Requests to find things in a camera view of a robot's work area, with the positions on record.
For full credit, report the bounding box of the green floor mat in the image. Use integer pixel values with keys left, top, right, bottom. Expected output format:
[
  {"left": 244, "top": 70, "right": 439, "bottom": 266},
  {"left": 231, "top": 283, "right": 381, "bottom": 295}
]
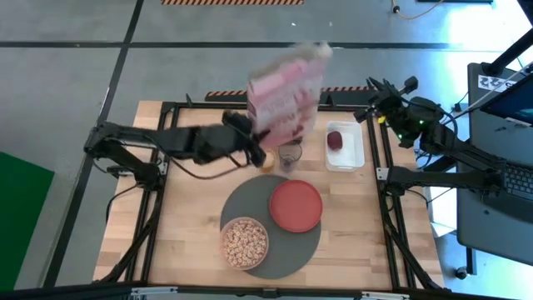
[{"left": 0, "top": 151, "right": 56, "bottom": 292}]

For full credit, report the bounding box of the small amber cup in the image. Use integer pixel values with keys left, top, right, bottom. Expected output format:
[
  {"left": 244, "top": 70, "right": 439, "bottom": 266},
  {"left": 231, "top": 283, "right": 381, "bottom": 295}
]
[{"left": 260, "top": 148, "right": 278, "bottom": 173}]

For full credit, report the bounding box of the grey round placemat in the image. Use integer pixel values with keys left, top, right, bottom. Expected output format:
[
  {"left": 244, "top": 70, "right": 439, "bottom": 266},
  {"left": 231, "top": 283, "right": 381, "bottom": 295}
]
[{"left": 219, "top": 173, "right": 322, "bottom": 280}]

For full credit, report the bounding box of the yellow cable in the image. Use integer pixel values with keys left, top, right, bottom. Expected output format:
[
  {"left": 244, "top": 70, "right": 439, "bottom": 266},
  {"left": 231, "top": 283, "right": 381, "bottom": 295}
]
[{"left": 390, "top": 0, "right": 446, "bottom": 21}]

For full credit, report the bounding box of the dark tilted screen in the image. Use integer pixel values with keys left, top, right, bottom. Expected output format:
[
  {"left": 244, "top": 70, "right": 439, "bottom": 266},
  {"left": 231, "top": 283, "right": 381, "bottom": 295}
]
[{"left": 479, "top": 72, "right": 533, "bottom": 126}]

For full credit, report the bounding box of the pink bowl of cereal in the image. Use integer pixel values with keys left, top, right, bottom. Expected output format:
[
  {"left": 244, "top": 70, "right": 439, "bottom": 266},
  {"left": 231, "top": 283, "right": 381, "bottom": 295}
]
[{"left": 219, "top": 216, "right": 270, "bottom": 271}]

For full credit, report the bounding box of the clear drinking glass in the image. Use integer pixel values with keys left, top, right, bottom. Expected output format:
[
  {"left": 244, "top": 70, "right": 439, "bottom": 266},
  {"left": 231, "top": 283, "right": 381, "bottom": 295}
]
[{"left": 277, "top": 142, "right": 304, "bottom": 173}]

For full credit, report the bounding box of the red plate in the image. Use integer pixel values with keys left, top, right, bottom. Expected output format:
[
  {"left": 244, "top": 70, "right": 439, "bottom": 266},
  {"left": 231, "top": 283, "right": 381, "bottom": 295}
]
[{"left": 268, "top": 179, "right": 324, "bottom": 233}]

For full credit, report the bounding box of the white patterned label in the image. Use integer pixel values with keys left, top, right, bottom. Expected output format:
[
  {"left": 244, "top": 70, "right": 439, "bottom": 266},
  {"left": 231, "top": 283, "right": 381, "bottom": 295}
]
[{"left": 477, "top": 73, "right": 517, "bottom": 93}]

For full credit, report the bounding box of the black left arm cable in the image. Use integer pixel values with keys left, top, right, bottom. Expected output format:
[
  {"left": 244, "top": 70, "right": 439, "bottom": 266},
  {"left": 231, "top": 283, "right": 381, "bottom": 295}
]
[{"left": 168, "top": 153, "right": 251, "bottom": 182}]

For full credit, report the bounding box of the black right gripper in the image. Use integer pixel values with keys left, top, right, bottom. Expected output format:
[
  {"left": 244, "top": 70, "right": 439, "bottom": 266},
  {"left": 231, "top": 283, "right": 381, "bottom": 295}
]
[{"left": 354, "top": 76, "right": 420, "bottom": 124}]

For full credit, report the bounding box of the white box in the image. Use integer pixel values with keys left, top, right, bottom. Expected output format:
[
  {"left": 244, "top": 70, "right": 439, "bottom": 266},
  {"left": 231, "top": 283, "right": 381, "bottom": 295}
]
[{"left": 428, "top": 185, "right": 459, "bottom": 238}]

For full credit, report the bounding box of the black aluminium table frame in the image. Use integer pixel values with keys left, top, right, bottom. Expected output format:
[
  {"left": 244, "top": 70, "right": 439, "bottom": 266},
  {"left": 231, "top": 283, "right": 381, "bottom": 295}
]
[{"left": 93, "top": 99, "right": 451, "bottom": 293}]

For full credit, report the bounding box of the dark red apple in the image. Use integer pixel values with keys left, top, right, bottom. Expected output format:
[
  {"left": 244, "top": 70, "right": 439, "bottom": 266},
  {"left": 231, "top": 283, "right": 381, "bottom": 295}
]
[{"left": 326, "top": 130, "right": 344, "bottom": 152}]

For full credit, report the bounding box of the white plastic bin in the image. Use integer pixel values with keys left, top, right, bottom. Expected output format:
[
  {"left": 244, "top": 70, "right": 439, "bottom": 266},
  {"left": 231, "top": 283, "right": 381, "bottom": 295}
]
[{"left": 324, "top": 120, "right": 366, "bottom": 173}]

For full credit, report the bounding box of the black laptop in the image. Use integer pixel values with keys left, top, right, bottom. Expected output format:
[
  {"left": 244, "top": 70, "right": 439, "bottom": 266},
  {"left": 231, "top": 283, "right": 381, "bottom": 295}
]
[{"left": 501, "top": 161, "right": 533, "bottom": 203}]

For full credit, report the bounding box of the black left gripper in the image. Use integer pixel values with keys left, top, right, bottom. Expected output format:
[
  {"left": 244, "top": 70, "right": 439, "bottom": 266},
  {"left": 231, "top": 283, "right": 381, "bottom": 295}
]
[{"left": 192, "top": 109, "right": 269, "bottom": 168}]

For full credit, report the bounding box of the black slanted pole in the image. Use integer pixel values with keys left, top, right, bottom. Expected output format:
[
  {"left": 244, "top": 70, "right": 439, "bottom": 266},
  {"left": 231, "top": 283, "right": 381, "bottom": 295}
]
[{"left": 485, "top": 27, "right": 533, "bottom": 76}]

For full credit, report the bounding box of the pink cereal box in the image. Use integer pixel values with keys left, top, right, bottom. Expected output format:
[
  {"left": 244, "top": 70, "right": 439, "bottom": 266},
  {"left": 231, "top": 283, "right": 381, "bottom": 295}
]
[{"left": 246, "top": 40, "right": 334, "bottom": 151}]

